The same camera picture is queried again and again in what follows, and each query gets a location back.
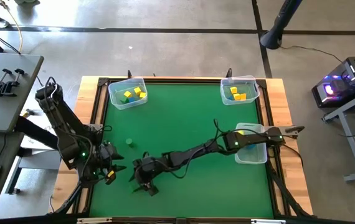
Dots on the blue cylinder block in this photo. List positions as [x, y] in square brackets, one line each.
[250, 146]

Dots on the yellow cylinder block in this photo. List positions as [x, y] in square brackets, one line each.
[240, 132]

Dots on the black computer with coloured lights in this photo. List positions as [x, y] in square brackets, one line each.
[345, 81]

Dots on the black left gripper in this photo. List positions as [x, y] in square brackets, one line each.
[108, 161]

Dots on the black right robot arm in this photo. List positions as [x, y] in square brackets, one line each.
[196, 153]

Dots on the grey desk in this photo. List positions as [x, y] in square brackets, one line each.
[3, 102]

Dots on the clear plastic bin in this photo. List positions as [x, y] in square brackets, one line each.
[252, 157]
[249, 87]
[116, 93]

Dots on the green cylinder block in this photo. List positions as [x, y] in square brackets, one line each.
[129, 141]

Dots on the silver metal bracket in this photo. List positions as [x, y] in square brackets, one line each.
[267, 221]
[93, 221]

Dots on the grey metal desk frame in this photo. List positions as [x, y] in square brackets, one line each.
[352, 146]

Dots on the green table mat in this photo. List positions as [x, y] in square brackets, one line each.
[196, 193]

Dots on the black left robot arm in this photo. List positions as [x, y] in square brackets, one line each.
[62, 121]

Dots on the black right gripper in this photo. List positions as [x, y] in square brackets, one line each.
[148, 171]

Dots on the black floor stand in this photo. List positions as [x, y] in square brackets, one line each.
[277, 28]

